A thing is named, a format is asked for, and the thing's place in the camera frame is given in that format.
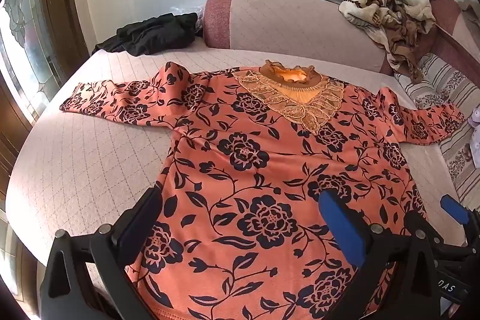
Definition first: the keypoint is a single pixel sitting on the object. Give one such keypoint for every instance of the pink quilted bed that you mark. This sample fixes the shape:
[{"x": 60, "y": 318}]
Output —
[{"x": 93, "y": 155}]

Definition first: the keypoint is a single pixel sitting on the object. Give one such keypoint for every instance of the beige floral blanket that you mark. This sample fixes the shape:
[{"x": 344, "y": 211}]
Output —
[{"x": 375, "y": 12}]

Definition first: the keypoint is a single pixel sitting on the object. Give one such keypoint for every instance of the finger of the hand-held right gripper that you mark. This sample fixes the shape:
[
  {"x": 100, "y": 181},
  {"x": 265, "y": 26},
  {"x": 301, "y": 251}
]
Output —
[{"x": 453, "y": 209}]

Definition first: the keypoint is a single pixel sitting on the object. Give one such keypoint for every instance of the pink quilted bolster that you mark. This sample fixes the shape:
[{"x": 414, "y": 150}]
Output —
[{"x": 281, "y": 20}]

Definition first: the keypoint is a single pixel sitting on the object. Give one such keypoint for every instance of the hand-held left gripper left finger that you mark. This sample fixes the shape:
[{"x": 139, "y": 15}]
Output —
[{"x": 144, "y": 218}]

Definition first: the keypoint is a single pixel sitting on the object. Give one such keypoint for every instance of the black clothing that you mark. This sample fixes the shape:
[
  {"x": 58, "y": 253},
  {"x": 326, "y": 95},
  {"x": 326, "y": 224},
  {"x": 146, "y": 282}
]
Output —
[{"x": 157, "y": 33}]

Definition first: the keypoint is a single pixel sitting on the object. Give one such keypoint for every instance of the striped floral cushion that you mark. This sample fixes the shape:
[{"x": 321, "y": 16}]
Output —
[{"x": 446, "y": 80}]

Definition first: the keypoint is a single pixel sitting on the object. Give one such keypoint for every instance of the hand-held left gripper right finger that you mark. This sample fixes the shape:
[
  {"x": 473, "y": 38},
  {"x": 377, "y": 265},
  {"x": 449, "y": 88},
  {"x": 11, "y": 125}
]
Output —
[{"x": 343, "y": 226}]

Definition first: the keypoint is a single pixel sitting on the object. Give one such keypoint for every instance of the stained glass window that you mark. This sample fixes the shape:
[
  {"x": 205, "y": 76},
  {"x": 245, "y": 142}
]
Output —
[{"x": 26, "y": 42}]

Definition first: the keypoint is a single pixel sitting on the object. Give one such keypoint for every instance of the orange floral sweater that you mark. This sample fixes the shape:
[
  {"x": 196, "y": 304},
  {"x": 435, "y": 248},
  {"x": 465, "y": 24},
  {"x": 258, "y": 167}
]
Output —
[{"x": 243, "y": 155}]

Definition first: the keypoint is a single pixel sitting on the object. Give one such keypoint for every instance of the clear plastic bag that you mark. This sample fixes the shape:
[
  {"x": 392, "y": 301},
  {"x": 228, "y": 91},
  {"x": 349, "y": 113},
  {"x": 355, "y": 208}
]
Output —
[{"x": 198, "y": 24}]

